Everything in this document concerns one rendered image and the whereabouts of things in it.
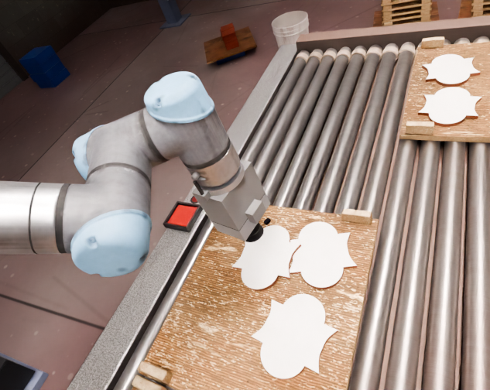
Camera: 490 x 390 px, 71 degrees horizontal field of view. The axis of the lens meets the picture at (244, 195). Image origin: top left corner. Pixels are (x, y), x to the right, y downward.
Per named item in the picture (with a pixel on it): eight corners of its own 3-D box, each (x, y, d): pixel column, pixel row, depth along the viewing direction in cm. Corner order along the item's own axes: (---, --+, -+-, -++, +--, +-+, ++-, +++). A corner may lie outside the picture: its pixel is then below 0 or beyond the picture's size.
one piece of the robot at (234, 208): (224, 193, 45) (262, 257, 57) (259, 146, 49) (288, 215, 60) (175, 178, 51) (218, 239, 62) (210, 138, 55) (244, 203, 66)
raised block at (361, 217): (340, 221, 71) (340, 213, 69) (342, 214, 72) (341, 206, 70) (371, 226, 69) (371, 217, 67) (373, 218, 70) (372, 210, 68)
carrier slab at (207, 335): (142, 374, 63) (137, 372, 62) (229, 203, 86) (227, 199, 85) (334, 460, 48) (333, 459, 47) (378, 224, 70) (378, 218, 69)
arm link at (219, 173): (241, 136, 49) (207, 177, 46) (251, 159, 52) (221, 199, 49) (203, 130, 53) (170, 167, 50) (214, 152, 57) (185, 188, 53)
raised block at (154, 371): (142, 374, 62) (135, 369, 60) (148, 363, 63) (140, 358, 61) (169, 385, 59) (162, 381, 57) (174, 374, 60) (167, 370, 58)
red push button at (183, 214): (169, 225, 87) (166, 222, 86) (180, 207, 90) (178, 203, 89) (188, 229, 84) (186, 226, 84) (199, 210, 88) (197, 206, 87)
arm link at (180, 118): (137, 83, 45) (197, 58, 44) (176, 145, 53) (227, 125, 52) (132, 114, 40) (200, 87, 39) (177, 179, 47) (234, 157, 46)
